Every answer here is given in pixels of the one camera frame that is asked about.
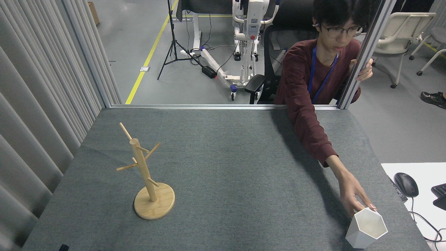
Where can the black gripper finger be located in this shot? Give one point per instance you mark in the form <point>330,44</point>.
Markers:
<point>63,248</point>

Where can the person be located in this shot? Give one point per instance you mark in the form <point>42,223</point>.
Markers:
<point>299,80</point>

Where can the black keyboard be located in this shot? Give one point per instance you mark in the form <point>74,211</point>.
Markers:
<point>440,197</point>

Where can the black computer mouse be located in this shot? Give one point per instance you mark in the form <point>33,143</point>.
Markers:
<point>406,184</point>

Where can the white power strip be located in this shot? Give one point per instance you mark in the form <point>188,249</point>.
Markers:
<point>186,53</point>

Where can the silver table edge rail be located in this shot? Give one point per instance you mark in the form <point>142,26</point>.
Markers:
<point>209,106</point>

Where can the white stand on wheels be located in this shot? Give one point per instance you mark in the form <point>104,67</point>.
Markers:
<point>251,21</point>

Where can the grey pleated curtain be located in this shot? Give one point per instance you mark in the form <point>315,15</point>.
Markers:
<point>31,104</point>

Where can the desk with black cover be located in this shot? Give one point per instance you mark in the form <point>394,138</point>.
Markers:
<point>209,5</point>

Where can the cardboard box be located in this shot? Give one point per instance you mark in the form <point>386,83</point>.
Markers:
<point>93,13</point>

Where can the person's right hand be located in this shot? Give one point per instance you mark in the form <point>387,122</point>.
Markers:
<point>352,193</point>

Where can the slanted silver frame post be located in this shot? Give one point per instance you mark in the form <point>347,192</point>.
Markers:
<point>369,45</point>

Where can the white hexagonal cup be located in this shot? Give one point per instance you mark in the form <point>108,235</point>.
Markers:
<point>360,235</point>

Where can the white armchair on casters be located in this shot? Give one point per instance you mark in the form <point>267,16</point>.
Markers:
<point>400,31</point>

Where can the person's right forearm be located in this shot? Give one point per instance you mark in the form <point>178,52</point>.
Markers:
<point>320,146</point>

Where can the person's left hand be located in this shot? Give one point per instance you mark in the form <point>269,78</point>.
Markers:
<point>366,74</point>

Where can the black shoe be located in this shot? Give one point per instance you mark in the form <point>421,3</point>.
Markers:
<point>433,98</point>

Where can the black office chair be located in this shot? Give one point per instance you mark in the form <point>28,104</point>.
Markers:
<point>256,83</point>

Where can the white side desk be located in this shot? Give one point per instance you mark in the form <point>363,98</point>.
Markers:
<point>427,174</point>

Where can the grey-seated chair with white legs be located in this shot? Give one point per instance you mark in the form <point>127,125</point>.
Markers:
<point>439,35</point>

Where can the silver post beside curtain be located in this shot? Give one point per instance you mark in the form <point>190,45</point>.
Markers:
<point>87,52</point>

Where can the wooden cup rack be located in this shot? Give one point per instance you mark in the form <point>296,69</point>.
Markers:
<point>150,190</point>

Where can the floor outlet plate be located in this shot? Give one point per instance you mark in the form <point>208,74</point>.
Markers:
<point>144,69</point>

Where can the black tripod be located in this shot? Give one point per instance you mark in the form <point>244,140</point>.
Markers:
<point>171,35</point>

